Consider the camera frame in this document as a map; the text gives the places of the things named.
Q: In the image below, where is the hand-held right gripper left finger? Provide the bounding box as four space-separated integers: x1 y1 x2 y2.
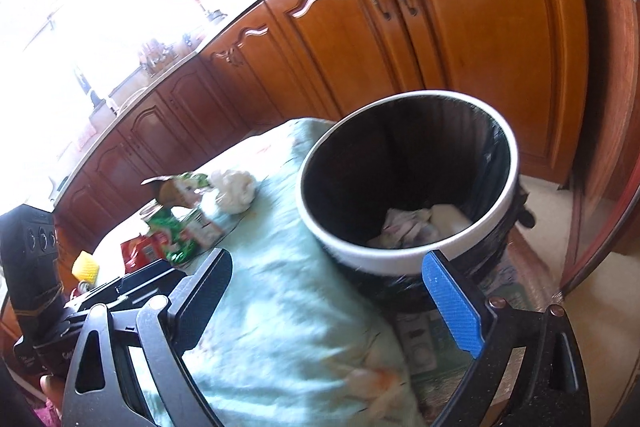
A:
62 248 234 427

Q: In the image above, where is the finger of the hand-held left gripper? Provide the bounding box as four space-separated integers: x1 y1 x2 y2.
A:
65 259 187 308

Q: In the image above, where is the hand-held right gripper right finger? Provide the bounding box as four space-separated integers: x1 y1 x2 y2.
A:
422 251 592 427

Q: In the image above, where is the red white carton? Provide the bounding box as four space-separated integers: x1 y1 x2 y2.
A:
121 232 168 274

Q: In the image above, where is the green snack packet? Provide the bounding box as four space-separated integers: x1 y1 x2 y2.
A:
145 206 225 267

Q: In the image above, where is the torn brown green packet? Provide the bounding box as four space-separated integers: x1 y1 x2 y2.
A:
141 172 213 209

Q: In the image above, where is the white tissue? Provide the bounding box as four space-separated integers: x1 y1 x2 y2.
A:
209 169 258 214

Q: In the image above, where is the black bin with white rim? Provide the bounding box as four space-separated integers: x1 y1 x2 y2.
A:
295 90 521 314

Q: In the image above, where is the person's left hand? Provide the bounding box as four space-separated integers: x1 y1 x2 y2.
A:
39 374 66 410

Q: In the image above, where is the green printed mat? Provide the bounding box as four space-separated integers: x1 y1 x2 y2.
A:
395 307 483 375

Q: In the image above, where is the yellow ribbed sponge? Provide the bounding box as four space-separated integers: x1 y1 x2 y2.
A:
73 251 99 283

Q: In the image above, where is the light green tablecloth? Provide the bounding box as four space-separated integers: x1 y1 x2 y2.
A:
95 117 426 427

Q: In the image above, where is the white paper napkin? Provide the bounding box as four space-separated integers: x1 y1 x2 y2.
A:
429 204 473 238

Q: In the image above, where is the crumpled patterned paper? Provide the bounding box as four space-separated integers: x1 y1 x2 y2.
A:
367 206 436 249

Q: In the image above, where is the dark wooden cabinet door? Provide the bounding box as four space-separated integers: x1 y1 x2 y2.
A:
55 132 151 258
117 99 201 180
155 57 271 158

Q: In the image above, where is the utensil rack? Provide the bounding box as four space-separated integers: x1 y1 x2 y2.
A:
140 39 176 75

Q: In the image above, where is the large wooden cabinet door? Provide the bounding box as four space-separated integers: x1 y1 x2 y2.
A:
371 0 590 185

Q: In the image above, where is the arched wooden cabinet door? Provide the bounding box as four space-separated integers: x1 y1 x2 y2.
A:
265 0 426 128

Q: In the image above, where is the cabinet door with ornate handle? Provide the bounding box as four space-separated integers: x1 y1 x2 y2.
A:
200 4 346 142

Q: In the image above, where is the ornate metal cabinet handle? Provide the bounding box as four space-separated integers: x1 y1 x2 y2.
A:
210 46 248 68

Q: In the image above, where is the wooden door frame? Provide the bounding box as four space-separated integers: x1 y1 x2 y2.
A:
560 0 640 293

